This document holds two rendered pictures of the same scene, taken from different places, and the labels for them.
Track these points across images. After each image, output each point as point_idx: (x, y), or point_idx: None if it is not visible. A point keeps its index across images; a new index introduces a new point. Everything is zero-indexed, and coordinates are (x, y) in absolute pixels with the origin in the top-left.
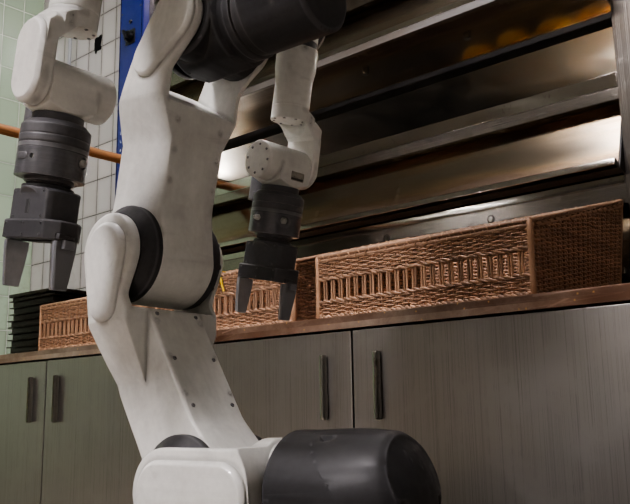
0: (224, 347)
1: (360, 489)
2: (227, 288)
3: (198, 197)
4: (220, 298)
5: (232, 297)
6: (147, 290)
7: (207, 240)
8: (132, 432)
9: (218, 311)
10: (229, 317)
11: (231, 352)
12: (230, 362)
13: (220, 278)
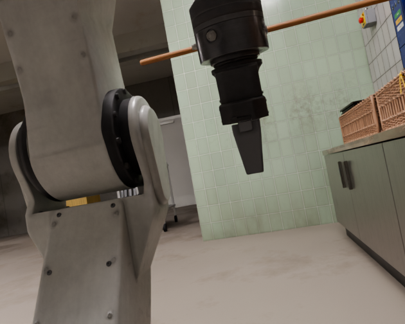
0: None
1: None
2: None
3: (65, 71)
4: None
5: None
6: (46, 193)
7: (89, 116)
8: (379, 203)
9: None
10: None
11: None
12: None
13: (401, 76)
